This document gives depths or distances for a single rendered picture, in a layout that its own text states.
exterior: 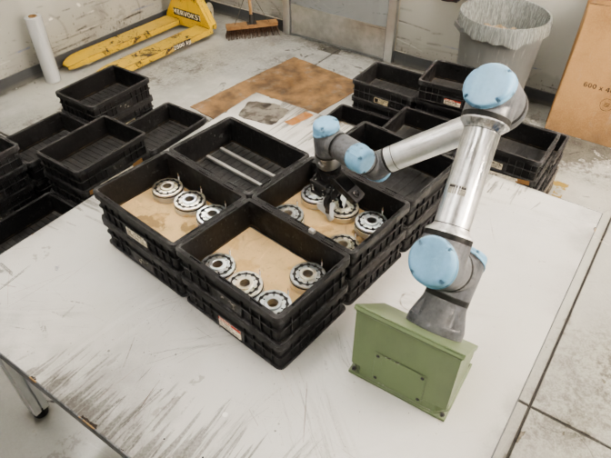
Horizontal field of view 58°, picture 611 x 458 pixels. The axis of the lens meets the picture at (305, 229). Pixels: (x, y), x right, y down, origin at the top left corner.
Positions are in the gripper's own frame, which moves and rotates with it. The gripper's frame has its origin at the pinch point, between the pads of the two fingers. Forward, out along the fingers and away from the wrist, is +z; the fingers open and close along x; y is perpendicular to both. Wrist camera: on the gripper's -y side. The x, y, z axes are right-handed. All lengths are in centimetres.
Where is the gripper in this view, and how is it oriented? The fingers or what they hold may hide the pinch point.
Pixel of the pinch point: (337, 214)
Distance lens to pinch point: 177.5
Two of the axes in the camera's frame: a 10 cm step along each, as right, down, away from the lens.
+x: -6.5, 6.0, -4.7
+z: 0.9, 6.7, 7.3
